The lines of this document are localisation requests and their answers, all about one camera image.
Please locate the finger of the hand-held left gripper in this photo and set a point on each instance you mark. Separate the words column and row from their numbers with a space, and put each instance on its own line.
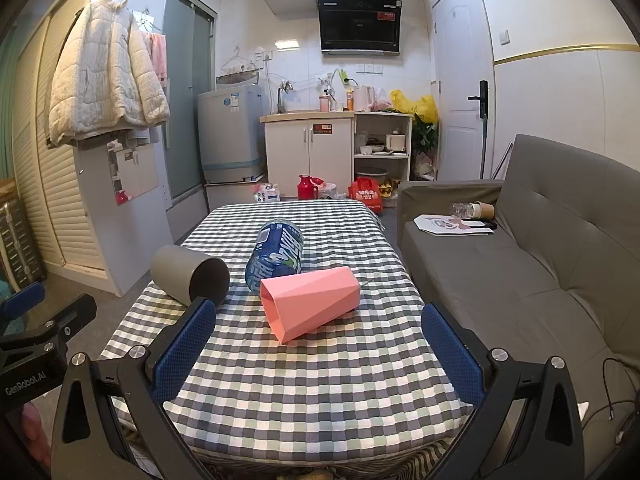
column 22, row 302

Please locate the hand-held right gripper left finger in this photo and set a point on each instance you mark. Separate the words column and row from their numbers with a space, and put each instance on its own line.
column 181, row 351

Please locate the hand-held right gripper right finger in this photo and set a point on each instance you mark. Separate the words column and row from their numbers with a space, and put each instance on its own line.
column 452, row 355

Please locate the pink faceted cup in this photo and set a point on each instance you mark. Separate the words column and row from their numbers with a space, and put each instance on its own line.
column 312, row 301

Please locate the grey cup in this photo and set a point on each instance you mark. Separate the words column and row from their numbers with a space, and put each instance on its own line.
column 189, row 276

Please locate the clear plastic cup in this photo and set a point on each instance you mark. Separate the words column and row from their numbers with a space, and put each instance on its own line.
column 461, row 210

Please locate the brown paper cup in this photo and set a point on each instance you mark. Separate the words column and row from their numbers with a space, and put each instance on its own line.
column 483, row 210

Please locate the grey sofa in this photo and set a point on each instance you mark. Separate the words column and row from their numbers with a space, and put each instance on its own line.
column 525, row 280

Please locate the checkered tablecloth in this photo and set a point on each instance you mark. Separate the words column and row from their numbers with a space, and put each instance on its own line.
column 292, row 360

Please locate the white printed paper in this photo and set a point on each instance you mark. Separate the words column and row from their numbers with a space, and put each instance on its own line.
column 447, row 225

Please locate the blue label water bottle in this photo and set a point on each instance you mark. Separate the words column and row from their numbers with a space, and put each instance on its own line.
column 274, row 256

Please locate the white louvered wardrobe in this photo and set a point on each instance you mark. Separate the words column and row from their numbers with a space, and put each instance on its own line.
column 40, row 160

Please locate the red plastic bag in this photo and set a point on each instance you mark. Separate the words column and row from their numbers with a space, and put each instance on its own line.
column 366, row 194

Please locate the metal basin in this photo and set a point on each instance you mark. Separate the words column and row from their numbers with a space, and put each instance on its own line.
column 371, row 174

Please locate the red thermos jug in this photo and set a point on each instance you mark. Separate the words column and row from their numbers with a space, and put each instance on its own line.
column 305, row 187

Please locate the white open shelf unit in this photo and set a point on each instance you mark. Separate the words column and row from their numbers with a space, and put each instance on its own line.
column 382, row 147

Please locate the green plant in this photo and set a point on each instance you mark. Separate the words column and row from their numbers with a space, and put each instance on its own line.
column 425, row 135

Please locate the grey washing machine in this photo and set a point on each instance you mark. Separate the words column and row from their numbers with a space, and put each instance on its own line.
column 230, row 132

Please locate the white sink cabinet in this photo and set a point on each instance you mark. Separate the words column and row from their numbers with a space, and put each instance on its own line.
column 307, row 152

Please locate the white puffer jacket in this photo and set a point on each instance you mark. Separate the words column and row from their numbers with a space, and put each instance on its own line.
column 102, row 75

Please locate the yellow plastic bag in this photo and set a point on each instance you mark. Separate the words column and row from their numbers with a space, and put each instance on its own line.
column 415, row 105

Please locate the frosted glass door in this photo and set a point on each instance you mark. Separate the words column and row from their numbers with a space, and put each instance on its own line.
column 190, row 95

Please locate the white electric kettle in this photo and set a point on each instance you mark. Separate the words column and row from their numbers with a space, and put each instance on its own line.
column 363, row 98

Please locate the white door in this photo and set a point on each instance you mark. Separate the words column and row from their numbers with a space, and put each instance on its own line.
column 460, row 80

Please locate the orange bottle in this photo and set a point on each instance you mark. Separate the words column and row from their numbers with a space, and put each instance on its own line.
column 348, row 99

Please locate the metal faucet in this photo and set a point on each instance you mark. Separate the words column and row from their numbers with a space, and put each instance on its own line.
column 284, row 91

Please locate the pink towel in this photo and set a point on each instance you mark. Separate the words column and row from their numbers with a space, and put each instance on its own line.
column 159, row 55

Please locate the pink bottle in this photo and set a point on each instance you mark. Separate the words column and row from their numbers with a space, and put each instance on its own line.
column 324, row 102

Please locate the black range hood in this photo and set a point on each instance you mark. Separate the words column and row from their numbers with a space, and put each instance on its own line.
column 360, row 20

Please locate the white light switch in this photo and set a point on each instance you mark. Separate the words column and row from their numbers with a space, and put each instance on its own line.
column 504, row 36

